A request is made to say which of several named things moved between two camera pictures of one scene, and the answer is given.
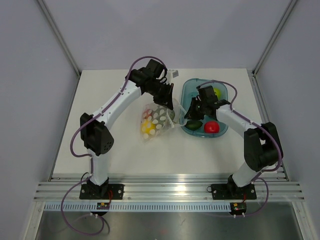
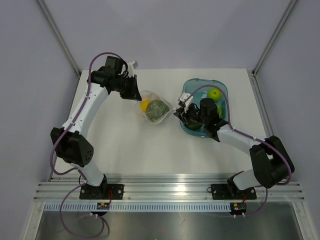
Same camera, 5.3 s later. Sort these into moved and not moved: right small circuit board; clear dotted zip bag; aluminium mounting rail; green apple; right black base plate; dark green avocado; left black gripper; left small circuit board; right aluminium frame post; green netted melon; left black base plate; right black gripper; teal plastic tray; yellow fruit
Moved: right black gripper; clear dotted zip bag; left black gripper; green netted melon; yellow fruit
Not moved: dark green avocado; right black base plate; aluminium mounting rail; teal plastic tray; right small circuit board; green apple; right aluminium frame post; left black base plate; left small circuit board
